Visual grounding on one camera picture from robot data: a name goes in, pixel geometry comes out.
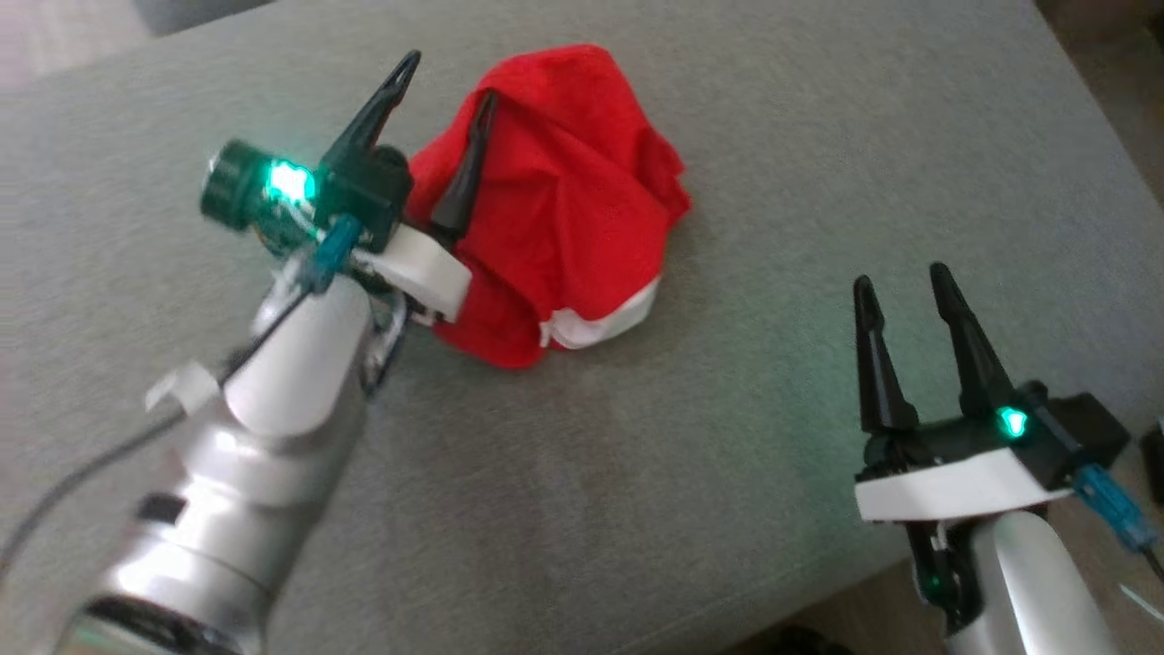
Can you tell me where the blue cable connector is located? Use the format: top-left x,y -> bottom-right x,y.
298,216 -> 363,294
1073,464 -> 1160,554

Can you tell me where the blue left cable connector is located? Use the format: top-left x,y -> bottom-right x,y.
298,216 -> 363,294

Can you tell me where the white cable clip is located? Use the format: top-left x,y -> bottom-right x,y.
145,361 -> 224,415

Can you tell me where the red garment with white trim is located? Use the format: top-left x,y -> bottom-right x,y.
405,43 -> 694,370

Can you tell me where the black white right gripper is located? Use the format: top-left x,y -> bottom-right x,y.
853,263 -> 1074,524

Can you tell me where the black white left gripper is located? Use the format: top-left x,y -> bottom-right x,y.
314,51 -> 499,325

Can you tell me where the blue right cable connector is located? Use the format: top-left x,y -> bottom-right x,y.
1073,464 -> 1160,554

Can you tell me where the red folded cloth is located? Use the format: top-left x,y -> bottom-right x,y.
0,0 -> 1164,655

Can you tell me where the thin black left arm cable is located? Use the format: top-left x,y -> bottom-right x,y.
0,289 -> 315,574

